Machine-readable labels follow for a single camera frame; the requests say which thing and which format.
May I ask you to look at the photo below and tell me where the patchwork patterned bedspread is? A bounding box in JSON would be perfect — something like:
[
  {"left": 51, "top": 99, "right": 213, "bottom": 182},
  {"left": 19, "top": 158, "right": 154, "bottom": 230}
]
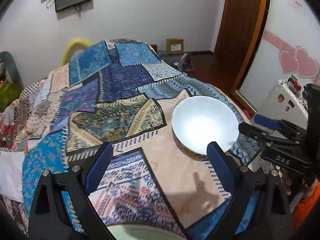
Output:
[{"left": 0, "top": 38, "right": 276, "bottom": 240}]

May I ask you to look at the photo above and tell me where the cardboard box on floor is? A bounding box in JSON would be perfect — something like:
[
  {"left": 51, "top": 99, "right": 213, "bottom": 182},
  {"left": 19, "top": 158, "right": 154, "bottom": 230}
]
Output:
[{"left": 166, "top": 38, "right": 184, "bottom": 55}]

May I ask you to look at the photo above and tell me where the orange right sleeve forearm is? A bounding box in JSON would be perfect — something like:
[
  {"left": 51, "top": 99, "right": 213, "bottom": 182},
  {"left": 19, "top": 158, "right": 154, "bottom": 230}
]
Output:
[{"left": 291, "top": 179, "right": 319, "bottom": 231}]

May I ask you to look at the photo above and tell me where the right hand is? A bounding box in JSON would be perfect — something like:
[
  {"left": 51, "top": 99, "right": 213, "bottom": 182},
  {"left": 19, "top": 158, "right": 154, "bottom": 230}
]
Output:
[{"left": 280, "top": 168, "right": 318, "bottom": 199}]

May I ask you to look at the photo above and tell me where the grey purple bag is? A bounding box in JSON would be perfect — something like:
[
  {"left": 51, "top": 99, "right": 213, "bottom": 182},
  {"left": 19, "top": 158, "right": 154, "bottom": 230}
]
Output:
[{"left": 158, "top": 51, "right": 195, "bottom": 73}]

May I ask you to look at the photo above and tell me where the pink heart wall decal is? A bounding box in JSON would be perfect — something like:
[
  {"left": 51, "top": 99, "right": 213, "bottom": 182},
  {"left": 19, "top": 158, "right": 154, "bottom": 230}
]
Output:
[{"left": 279, "top": 46, "right": 319, "bottom": 79}]

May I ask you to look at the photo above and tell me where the white bowl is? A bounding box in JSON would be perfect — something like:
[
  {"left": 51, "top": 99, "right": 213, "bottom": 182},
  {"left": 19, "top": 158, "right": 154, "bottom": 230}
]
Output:
[{"left": 171, "top": 96, "right": 239, "bottom": 155}]

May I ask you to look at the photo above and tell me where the grey plush cushion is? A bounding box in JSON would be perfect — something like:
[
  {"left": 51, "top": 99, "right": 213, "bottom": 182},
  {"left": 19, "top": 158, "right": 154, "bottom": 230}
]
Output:
[{"left": 0, "top": 51, "right": 23, "bottom": 87}]

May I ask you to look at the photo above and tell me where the white mini fridge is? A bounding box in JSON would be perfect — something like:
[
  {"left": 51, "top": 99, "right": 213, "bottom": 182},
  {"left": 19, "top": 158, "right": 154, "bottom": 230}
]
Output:
[{"left": 257, "top": 80, "right": 308, "bottom": 129}]

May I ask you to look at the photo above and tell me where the brown wooden door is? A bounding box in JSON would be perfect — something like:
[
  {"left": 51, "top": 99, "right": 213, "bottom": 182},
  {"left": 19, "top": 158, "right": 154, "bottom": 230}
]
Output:
[{"left": 214, "top": 0, "right": 269, "bottom": 94}]

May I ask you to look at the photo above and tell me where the light green bowl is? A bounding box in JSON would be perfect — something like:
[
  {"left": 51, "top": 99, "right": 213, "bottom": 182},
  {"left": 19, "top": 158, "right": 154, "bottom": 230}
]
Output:
[{"left": 107, "top": 224, "right": 184, "bottom": 240}]

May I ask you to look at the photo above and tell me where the green box of clutter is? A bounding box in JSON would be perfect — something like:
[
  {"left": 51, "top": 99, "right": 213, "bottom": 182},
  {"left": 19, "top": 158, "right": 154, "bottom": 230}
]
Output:
[{"left": 0, "top": 81, "right": 22, "bottom": 112}]

